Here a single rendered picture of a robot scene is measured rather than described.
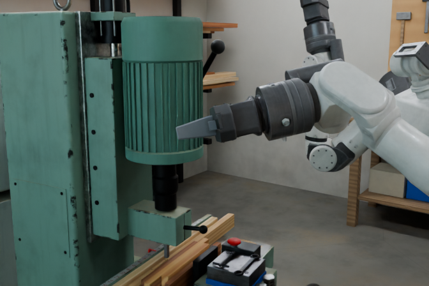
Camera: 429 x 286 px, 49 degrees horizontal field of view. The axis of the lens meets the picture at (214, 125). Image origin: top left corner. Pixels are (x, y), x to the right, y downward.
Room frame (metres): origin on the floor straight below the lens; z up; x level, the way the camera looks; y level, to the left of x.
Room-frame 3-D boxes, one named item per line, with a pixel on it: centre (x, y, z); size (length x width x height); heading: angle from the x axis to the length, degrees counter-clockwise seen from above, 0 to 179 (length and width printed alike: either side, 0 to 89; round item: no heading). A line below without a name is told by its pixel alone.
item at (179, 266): (0.99, 0.06, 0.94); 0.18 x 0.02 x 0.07; 152
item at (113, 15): (1.11, 0.24, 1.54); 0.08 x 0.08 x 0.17; 62
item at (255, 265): (0.94, -0.05, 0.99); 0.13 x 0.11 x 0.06; 152
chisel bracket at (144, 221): (1.06, 0.13, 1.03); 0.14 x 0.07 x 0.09; 62
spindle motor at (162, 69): (1.05, 0.11, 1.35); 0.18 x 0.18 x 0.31
